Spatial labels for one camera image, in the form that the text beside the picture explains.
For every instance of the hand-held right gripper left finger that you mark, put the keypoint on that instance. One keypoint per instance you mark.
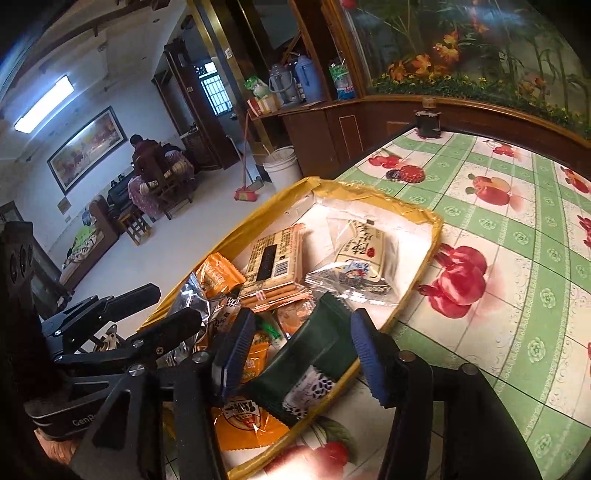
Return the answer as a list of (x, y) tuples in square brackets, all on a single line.
[(235, 357)]

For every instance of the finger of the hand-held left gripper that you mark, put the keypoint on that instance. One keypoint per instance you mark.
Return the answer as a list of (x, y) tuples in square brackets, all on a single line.
[(157, 334), (111, 309)]

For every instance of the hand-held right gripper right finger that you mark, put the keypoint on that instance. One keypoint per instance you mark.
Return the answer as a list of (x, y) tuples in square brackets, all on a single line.
[(369, 362)]

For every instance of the clear silver dark seed packet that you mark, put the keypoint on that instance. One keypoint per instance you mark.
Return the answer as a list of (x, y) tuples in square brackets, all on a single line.
[(194, 300)]

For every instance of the dark green snack packet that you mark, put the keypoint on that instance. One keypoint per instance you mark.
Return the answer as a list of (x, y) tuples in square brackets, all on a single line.
[(304, 360)]

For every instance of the large orange snack packet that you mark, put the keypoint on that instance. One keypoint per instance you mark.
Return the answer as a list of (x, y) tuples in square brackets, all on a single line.
[(240, 427)]

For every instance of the small orange snack packet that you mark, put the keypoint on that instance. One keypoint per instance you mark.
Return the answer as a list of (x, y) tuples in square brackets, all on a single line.
[(217, 274)]

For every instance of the orange cracker pack black stripe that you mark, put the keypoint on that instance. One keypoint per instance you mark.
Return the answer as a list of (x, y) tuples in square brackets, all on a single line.
[(284, 258)]

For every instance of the clear seed packet cream label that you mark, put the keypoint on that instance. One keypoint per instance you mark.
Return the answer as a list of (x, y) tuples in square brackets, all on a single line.
[(364, 249)]

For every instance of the white box with yellow tape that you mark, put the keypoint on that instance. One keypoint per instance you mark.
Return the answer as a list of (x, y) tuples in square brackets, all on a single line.
[(415, 217)]

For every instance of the person's left hand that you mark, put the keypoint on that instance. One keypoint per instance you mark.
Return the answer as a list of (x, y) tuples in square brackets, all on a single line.
[(57, 447)]

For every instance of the wooden stool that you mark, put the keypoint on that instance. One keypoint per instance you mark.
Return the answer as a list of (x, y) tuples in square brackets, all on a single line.
[(134, 226)]

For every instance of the wooden sofa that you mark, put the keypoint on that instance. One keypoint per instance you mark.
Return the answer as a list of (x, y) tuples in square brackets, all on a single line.
[(101, 221)]

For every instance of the wooden chair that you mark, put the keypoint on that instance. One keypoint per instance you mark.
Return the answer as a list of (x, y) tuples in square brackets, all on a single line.
[(161, 184)]

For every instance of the red broom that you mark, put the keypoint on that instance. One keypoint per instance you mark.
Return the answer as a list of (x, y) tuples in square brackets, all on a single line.
[(244, 194)]

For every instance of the white plastic bucket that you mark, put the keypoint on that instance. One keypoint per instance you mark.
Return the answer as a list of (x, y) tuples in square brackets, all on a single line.
[(281, 173)]

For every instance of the fluorescent ceiling lamp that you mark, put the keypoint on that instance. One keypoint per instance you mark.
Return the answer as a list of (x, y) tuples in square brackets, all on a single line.
[(44, 104)]

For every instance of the wooden cabinet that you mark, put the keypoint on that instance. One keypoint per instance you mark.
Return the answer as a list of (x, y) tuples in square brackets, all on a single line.
[(323, 134)]

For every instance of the small dark jar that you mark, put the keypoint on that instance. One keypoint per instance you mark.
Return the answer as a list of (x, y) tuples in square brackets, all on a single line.
[(427, 122)]

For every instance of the red white carton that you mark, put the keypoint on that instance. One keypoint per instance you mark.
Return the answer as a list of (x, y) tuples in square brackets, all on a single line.
[(263, 105)]

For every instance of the green plastic bag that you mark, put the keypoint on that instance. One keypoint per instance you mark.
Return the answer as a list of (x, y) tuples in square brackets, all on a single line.
[(256, 86)]

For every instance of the grey thermos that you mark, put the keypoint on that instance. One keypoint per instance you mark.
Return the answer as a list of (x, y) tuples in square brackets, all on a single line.
[(280, 85)]

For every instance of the wrapped water bottle pack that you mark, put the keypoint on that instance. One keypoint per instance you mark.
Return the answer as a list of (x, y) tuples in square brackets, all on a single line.
[(341, 83)]

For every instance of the blue thermos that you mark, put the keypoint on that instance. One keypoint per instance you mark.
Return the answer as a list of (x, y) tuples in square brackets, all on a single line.
[(307, 78)]

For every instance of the flower mural glass panel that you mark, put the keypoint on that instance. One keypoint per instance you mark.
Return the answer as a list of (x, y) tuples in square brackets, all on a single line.
[(461, 46)]

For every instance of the framed wall painting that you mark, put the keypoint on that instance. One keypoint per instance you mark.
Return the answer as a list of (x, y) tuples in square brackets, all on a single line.
[(85, 147)]

